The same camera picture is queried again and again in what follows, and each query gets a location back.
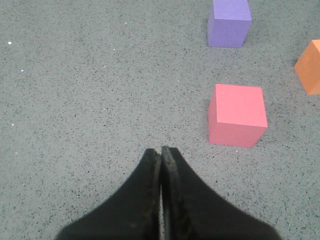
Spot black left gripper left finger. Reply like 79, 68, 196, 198
56, 149, 161, 240

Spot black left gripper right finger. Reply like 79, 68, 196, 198
161, 146, 281, 240

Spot orange foam cube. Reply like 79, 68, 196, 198
294, 39, 320, 95

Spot pink foam cube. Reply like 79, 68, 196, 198
208, 84, 268, 148

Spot purple foam cube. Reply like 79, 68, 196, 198
207, 0, 252, 48

